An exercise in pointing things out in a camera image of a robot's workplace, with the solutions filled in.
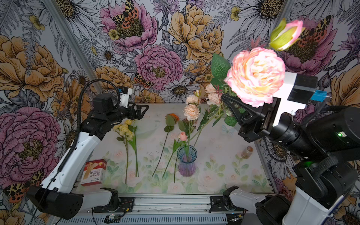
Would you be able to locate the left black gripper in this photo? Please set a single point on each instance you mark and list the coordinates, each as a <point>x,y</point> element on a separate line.
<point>139,116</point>

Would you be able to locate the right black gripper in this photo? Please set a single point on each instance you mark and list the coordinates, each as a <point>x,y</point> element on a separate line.
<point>250,128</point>

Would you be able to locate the pink rosebud spray stem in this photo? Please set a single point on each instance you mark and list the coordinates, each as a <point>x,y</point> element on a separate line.
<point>259,76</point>

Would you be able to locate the pale pink rose spray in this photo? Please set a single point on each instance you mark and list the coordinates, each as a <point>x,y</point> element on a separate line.
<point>215,110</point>

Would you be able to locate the pink tulip stem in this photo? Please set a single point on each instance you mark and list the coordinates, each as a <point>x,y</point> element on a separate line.
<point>183,142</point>

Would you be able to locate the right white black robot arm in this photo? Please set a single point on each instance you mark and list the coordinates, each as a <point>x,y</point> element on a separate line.
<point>325,175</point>

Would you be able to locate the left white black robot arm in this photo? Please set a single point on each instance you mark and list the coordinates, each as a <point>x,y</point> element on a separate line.
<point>88,135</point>

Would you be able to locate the blue purple glass vase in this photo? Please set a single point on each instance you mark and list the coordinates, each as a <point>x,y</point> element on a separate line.
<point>187,160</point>

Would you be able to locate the yellow rose bunch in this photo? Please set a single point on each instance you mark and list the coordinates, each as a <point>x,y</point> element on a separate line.
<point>126,134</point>

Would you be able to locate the white tulip left stem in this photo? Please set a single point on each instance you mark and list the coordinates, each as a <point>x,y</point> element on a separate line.
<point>133,144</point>

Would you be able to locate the white tulip stem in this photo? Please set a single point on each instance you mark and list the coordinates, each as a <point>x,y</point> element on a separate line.
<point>133,144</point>
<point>176,145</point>

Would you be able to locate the orange gerbera stem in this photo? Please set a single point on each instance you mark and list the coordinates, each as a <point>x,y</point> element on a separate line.
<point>171,120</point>

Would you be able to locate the small clear bottle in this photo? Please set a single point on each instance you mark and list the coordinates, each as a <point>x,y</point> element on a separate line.
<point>246,153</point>

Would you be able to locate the dark red gerbera stem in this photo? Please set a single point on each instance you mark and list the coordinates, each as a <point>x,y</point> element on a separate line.
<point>182,126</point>

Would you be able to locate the white tulip right stem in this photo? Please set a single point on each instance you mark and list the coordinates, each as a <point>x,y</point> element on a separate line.
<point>176,145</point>

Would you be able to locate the red white bandage box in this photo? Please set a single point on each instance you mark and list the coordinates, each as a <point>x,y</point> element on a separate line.
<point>94,172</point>

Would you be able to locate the green circuit board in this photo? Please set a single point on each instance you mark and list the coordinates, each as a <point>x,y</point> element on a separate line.
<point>112,219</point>

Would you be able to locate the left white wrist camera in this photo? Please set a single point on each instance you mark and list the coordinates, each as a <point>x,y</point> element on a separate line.
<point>125,94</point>

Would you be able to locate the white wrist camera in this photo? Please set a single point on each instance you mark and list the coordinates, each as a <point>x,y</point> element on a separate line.
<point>296,91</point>
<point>125,94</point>

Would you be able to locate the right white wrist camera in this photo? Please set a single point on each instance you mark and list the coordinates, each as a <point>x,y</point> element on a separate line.
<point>296,91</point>

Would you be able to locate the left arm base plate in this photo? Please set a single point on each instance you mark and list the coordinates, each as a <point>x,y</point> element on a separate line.
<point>124,204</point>

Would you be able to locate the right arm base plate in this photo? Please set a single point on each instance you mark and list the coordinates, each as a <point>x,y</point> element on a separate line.
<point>219,204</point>

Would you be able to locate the aluminium front rail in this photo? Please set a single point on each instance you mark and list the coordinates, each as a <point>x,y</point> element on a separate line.
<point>168,204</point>

